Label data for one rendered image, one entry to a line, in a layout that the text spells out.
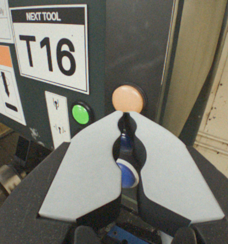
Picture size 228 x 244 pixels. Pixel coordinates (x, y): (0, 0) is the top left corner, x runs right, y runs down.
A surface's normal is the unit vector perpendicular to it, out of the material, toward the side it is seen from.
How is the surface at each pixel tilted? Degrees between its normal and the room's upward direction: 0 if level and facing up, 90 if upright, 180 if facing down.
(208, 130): 90
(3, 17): 90
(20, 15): 90
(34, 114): 90
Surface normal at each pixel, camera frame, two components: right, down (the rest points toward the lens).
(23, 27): -0.51, 0.44
